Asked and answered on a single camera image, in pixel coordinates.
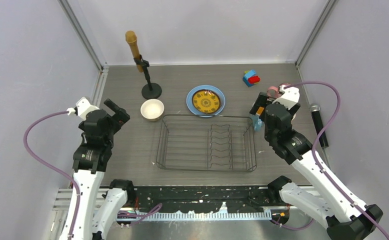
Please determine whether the blue glazed mug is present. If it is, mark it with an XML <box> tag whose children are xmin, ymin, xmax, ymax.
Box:
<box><xmin>250</xmin><ymin>106</ymin><xmax>265</xmax><ymax>132</ymax></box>

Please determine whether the pink patterned mug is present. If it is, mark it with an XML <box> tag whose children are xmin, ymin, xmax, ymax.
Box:
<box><xmin>266</xmin><ymin>83</ymin><xmax>291</xmax><ymax>99</ymax></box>

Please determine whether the beige floral bowl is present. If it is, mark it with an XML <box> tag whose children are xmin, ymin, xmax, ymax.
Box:
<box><xmin>140</xmin><ymin>99</ymin><xmax>165</xmax><ymax>121</ymax></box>

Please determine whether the yellow plate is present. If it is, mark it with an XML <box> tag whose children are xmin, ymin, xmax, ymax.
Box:
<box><xmin>191</xmin><ymin>89</ymin><xmax>222</xmax><ymax>115</ymax></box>

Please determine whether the light blue plate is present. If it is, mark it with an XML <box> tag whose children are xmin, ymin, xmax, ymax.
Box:
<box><xmin>186</xmin><ymin>85</ymin><xmax>226</xmax><ymax>118</ymax></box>

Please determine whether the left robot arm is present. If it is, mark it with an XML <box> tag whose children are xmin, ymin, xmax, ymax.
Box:
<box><xmin>59</xmin><ymin>97</ymin><xmax>136</xmax><ymax>240</ymax></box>

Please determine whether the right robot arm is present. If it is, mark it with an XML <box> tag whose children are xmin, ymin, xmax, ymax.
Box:
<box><xmin>249</xmin><ymin>92</ymin><xmax>383</xmax><ymax>240</ymax></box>

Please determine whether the colourful toy block stack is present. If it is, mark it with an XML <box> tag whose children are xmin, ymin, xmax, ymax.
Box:
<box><xmin>242</xmin><ymin>69</ymin><xmax>261</xmax><ymax>87</ymax></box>

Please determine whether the black handheld microphone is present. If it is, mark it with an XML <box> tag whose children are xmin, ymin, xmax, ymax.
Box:
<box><xmin>309</xmin><ymin>103</ymin><xmax>329</xmax><ymax>149</ymax></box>

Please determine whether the black microphone stand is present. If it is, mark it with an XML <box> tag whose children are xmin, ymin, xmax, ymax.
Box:
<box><xmin>134</xmin><ymin>55</ymin><xmax>162</xmax><ymax>100</ymax></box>

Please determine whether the brown microphone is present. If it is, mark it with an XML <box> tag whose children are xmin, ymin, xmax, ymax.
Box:
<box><xmin>125</xmin><ymin>30</ymin><xmax>144</xmax><ymax>73</ymax></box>

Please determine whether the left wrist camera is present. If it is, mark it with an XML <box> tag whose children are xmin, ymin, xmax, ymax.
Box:
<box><xmin>75</xmin><ymin>96</ymin><xmax>100</xmax><ymax>121</ymax></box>

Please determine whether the black wire dish rack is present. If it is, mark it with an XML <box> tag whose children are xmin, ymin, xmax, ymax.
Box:
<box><xmin>155</xmin><ymin>114</ymin><xmax>257</xmax><ymax>172</ymax></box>

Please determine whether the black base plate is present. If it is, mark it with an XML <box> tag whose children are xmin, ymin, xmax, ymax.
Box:
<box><xmin>133</xmin><ymin>185</ymin><xmax>288</xmax><ymax>214</ymax></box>

